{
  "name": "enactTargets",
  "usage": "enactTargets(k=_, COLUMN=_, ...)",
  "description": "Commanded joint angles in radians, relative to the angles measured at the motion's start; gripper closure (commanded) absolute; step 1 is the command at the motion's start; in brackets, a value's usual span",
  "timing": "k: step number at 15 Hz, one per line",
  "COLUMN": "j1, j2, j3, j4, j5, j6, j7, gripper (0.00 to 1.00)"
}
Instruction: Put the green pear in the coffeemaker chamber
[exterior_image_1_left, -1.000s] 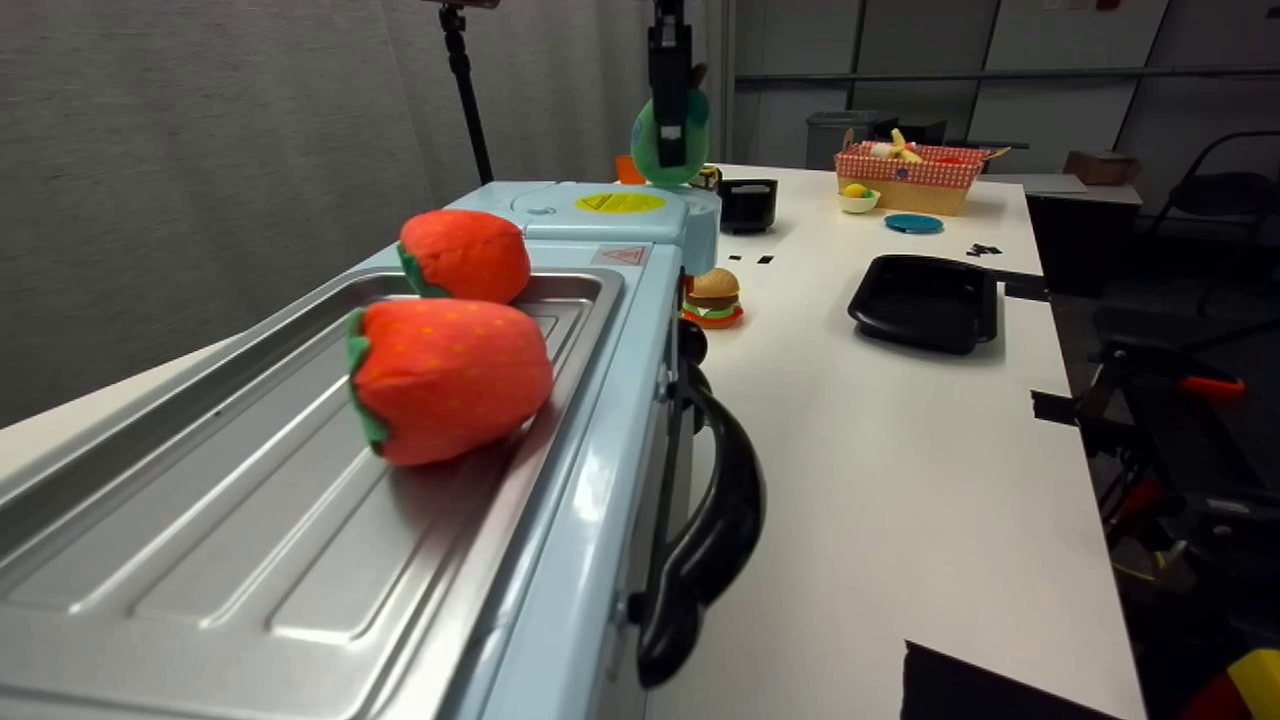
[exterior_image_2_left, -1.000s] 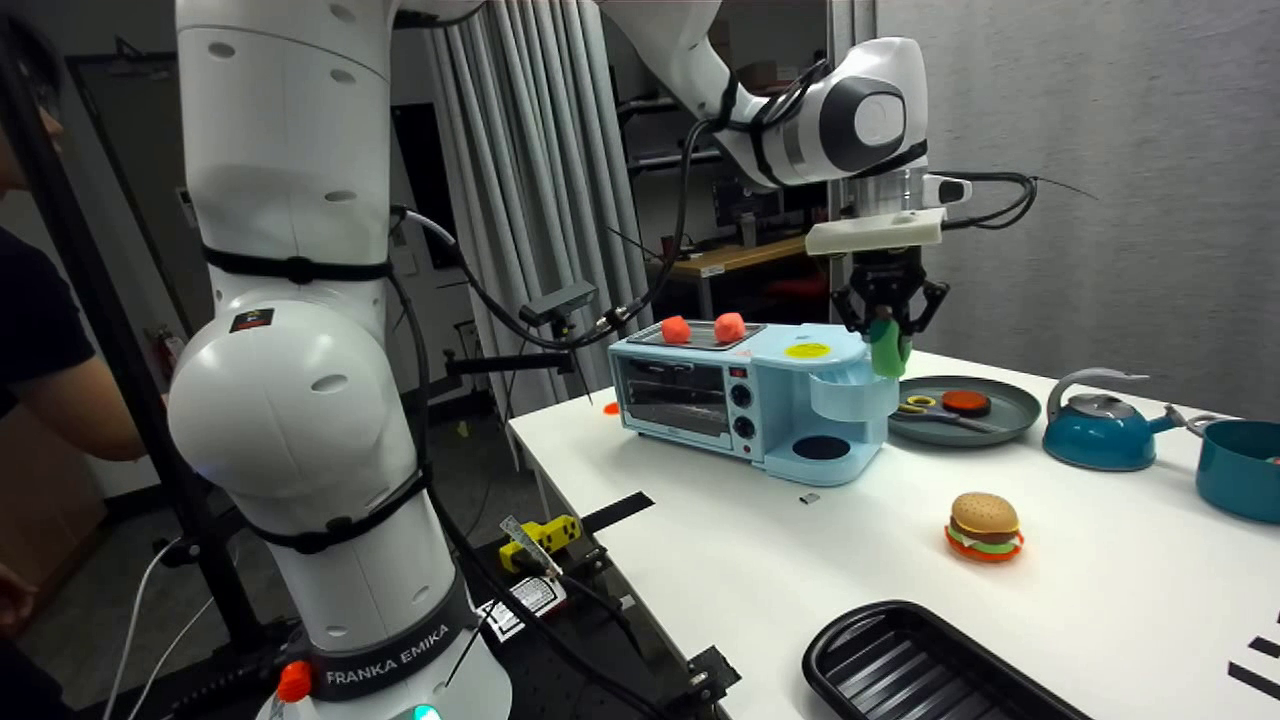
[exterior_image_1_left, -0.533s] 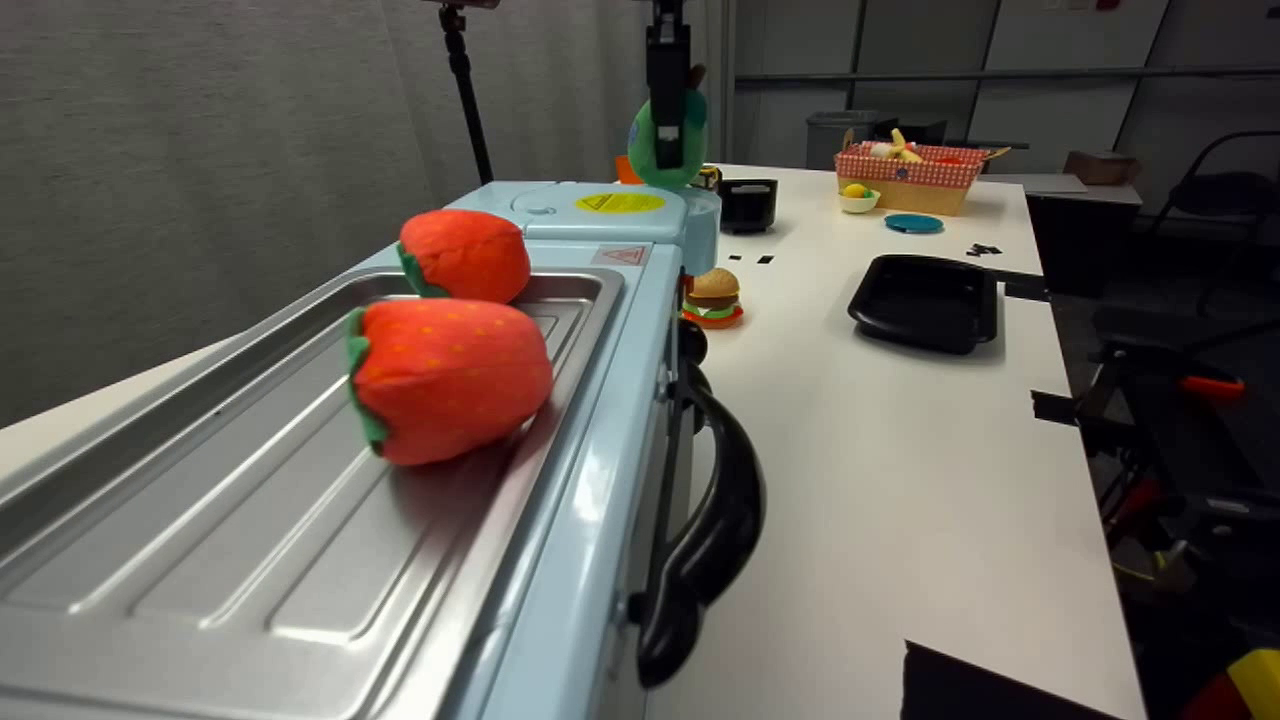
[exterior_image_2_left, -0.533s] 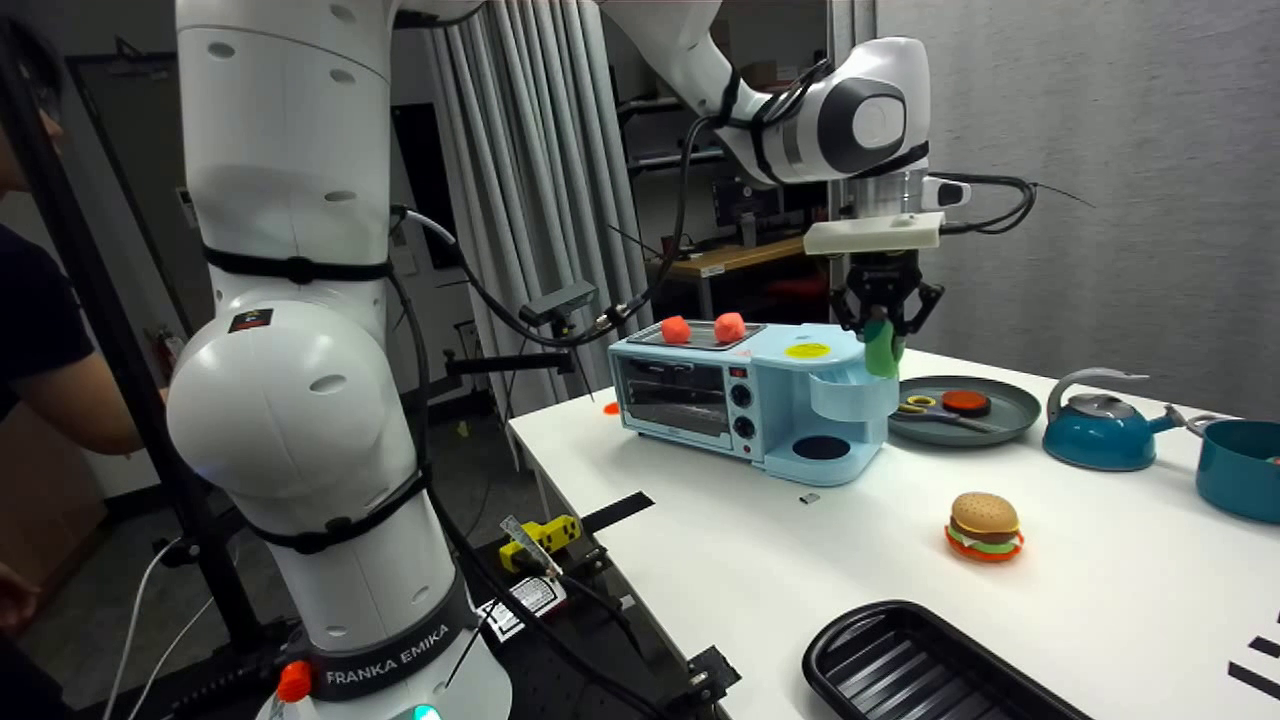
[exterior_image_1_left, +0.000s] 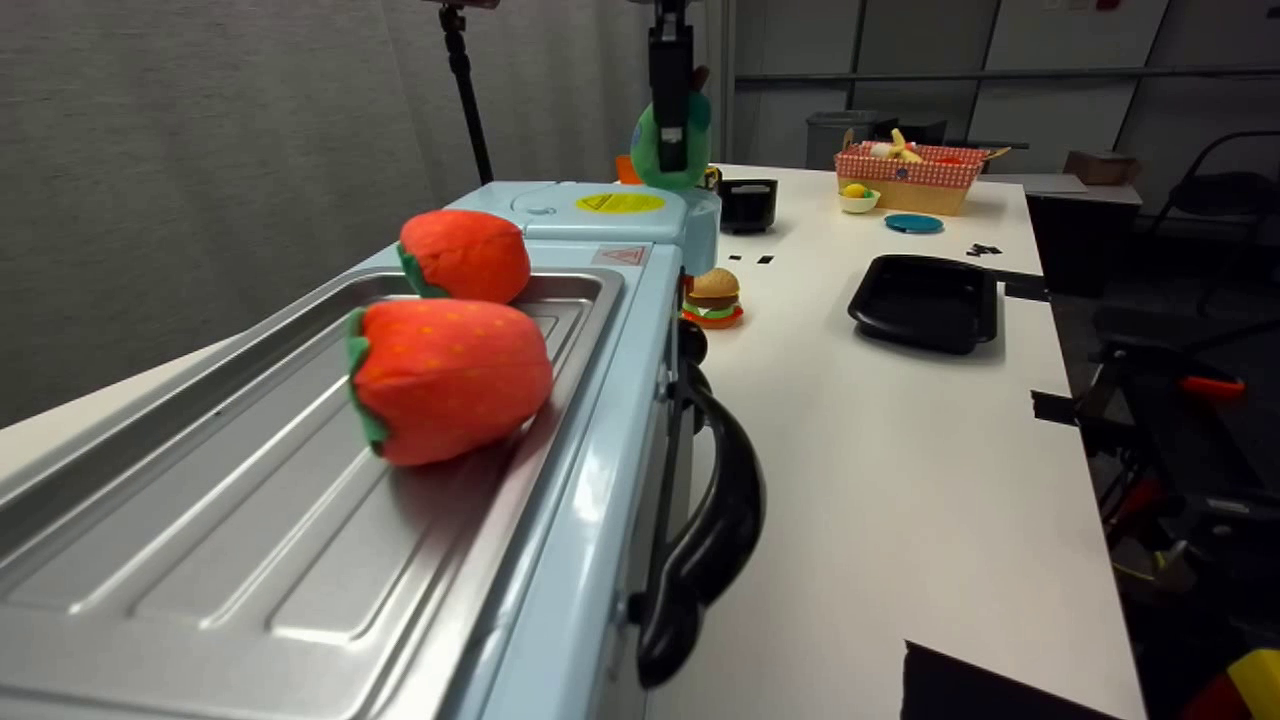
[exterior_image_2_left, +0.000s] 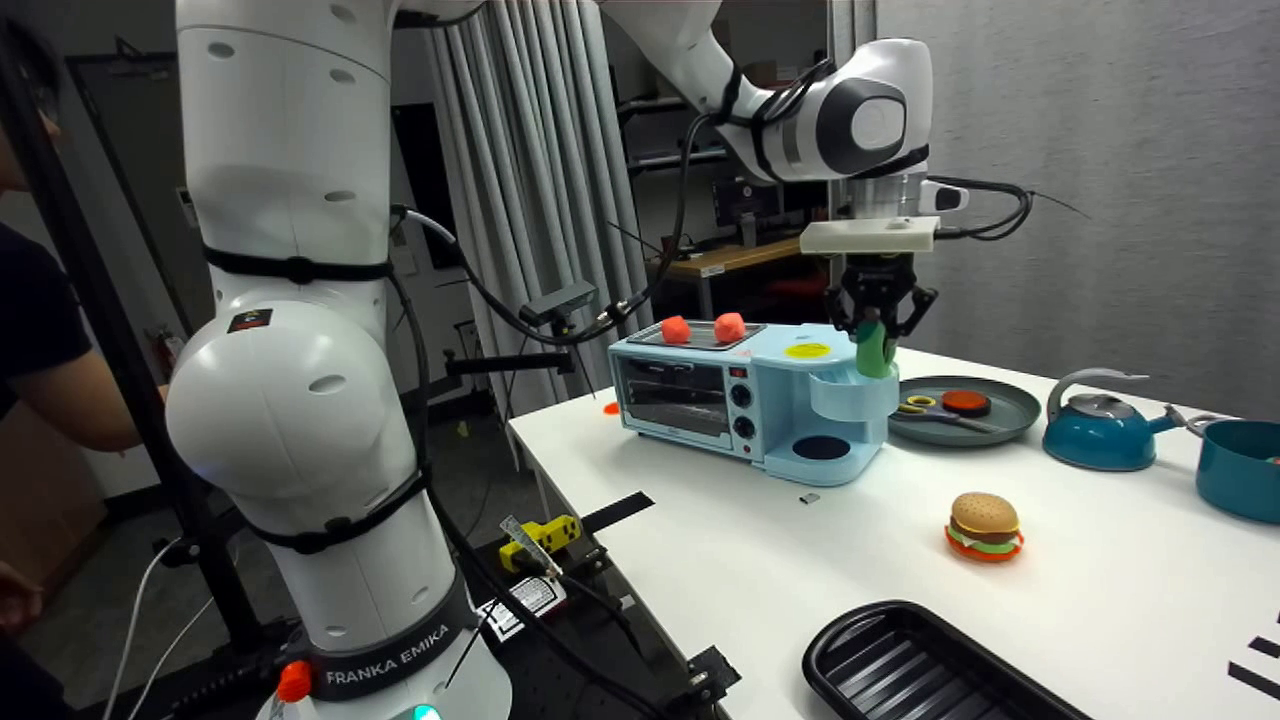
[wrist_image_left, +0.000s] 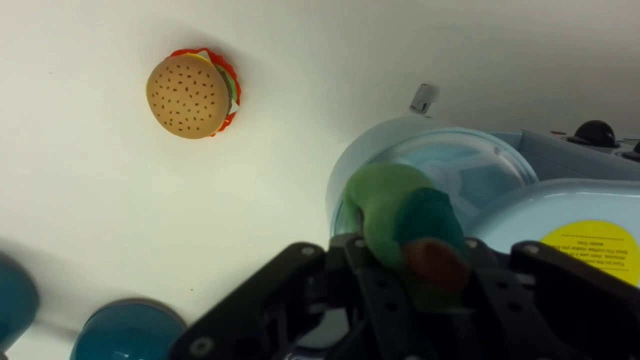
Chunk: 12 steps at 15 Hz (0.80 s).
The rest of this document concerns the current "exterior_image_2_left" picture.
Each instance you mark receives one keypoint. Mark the light blue toy coffeemaker oven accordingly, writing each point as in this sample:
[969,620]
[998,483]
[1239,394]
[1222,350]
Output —
[744,400]

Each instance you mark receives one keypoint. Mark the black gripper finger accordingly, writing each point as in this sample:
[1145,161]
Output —
[914,310]
[856,310]

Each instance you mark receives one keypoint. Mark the grey backdrop curtain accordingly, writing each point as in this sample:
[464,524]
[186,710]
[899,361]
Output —
[1134,186]

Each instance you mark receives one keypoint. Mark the teal toy kettle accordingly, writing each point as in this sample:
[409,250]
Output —
[1099,435]

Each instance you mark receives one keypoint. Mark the red toy tomato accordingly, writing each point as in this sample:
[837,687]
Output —
[728,326]

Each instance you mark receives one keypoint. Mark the dark grey toy plate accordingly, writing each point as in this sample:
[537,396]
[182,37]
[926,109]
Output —
[995,426]

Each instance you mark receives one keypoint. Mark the small grey tape piece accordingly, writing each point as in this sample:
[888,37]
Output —
[805,498]

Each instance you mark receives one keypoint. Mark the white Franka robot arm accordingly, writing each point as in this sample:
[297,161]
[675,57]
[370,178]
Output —
[292,400]

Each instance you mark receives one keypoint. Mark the person in black shirt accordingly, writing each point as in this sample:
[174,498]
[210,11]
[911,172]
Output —
[35,307]

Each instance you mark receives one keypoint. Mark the orange capped white bottle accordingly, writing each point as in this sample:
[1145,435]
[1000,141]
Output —
[292,687]

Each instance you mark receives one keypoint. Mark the person bare forearm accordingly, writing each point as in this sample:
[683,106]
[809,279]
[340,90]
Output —
[95,400]

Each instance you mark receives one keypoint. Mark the black ribbed plastic tray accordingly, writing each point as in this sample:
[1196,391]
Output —
[905,665]

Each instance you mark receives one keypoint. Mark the black strip at table edge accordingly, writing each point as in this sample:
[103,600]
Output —
[617,509]

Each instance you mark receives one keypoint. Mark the wooden background table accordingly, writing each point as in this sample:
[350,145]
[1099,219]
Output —
[744,255]

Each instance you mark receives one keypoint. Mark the small black tape square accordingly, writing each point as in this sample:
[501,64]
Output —
[1266,651]

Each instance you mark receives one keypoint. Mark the dark background shelf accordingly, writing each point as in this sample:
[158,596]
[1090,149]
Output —
[693,145]

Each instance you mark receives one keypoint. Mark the small orange object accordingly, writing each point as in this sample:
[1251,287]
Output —
[614,408]

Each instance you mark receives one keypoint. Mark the folded pale curtain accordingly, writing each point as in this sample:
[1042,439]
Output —
[535,161]

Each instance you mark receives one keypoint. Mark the yellow black clamp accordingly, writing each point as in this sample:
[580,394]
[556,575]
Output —
[545,539]

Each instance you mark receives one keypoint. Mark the green toy pear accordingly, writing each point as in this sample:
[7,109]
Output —
[875,350]

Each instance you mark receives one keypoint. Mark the teal toy pot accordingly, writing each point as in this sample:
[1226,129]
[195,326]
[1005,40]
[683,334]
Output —
[1241,470]

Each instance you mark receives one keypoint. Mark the red round toy slice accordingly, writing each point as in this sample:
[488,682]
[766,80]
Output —
[965,400]

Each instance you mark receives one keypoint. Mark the toy hamburger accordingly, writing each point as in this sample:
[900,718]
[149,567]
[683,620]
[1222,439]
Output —
[985,524]

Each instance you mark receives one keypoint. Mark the small yellow ringed toy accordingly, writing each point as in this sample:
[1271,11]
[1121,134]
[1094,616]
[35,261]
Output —
[923,400]

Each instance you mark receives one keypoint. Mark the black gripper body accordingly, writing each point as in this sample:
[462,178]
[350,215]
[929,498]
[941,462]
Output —
[883,268]

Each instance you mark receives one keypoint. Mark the black camera on stand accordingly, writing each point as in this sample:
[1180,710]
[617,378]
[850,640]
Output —
[553,310]

